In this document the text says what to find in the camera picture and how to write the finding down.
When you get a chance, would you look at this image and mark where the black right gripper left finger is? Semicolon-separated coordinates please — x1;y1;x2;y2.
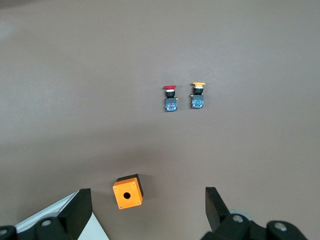
34;188;93;240

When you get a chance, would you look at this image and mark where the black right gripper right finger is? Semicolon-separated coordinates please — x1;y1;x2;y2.
201;186;254;240

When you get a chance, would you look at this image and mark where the red push button switch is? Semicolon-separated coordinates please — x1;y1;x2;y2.
162;84;179;113

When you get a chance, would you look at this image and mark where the white drawer cabinet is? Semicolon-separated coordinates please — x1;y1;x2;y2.
13;189;110;240

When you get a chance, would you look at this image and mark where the brown table cover sheet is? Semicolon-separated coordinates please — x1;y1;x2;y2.
0;0;320;240

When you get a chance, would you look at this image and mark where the orange button enclosure box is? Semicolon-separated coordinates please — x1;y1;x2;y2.
112;173;145;211

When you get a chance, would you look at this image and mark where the yellow push button switch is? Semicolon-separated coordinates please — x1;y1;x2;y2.
188;81;207;110

